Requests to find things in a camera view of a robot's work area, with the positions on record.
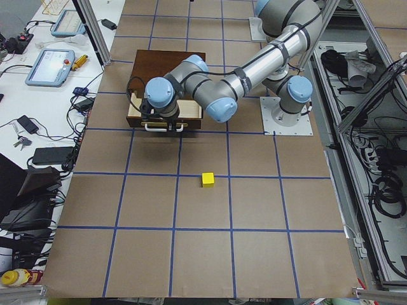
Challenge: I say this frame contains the light wood drawer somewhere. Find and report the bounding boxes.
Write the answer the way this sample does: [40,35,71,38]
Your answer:
[126,93,204,132]

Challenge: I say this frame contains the black power adapter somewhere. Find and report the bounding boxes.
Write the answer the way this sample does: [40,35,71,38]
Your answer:
[101,18,117,31]

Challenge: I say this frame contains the small blue device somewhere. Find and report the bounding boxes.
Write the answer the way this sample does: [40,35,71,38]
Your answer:
[72,87,89,96]

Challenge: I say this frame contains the far blue teach pendant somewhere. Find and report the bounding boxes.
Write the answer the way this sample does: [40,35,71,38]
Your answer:
[50,10,85,37]

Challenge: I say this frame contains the keys bunch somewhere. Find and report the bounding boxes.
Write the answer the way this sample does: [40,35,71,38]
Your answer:
[13,135,32,150]

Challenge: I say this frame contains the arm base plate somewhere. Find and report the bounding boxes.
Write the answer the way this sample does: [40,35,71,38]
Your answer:
[249,17,266,43]
[260,97,314,137]

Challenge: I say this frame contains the dark wooden drawer cabinet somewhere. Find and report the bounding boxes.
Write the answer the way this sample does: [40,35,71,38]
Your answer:
[126,50,209,103]

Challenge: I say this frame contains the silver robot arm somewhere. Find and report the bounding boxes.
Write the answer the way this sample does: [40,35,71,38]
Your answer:
[144,1,322,123]

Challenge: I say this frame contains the black phone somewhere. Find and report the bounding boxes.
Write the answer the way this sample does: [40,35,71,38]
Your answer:
[17,115,39,134]

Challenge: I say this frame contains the yellow cube block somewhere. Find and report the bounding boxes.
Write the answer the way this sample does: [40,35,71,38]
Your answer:
[202,172,215,187]

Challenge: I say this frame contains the blue teach pendant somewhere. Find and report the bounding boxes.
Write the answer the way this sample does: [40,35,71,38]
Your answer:
[50,10,85,37]
[25,48,75,87]

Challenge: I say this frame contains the near blue teach pendant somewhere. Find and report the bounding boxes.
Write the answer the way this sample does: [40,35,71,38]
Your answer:
[25,48,75,87]

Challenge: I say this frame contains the yellow red bottle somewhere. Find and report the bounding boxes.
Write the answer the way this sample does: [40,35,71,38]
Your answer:
[1,268,43,287]

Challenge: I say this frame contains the aluminium frame post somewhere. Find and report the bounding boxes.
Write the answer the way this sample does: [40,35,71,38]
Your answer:
[72,0,111,67]

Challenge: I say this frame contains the gold metal cylinder tool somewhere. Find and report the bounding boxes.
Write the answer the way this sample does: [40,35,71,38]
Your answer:
[71,54,88,71]

